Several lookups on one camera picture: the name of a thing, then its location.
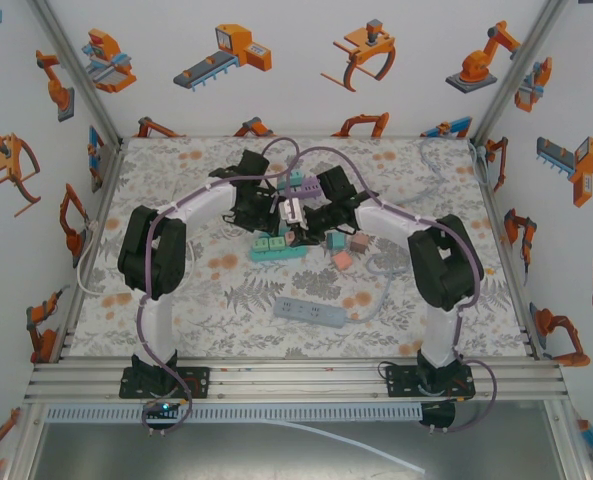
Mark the mint green plug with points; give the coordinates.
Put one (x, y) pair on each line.
(261, 245)
(276, 243)

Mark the teal plug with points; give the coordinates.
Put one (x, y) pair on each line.
(295, 176)
(335, 240)

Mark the teal triangular power strip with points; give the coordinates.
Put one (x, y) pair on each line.
(276, 255)

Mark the purple power strip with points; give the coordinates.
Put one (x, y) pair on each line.
(312, 189)

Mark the salmon pink plug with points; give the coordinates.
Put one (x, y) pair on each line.
(342, 260)

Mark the blue-grey power strip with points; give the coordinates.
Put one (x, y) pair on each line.
(306, 310)

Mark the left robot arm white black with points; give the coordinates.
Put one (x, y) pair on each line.
(158, 320)

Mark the floral table mat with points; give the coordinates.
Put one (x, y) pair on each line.
(326, 345)

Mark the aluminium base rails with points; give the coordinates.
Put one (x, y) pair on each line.
(296, 380)

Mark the black controller box green light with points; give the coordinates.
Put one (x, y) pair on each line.
(161, 412)

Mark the metal base panel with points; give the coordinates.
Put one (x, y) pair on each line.
(176, 455)

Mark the aluminium side rail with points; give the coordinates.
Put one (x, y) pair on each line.
(107, 185)
(507, 250)

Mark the aluminium frame post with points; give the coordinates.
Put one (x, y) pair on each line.
(568, 445)
(23, 445)
(78, 75)
(515, 75)

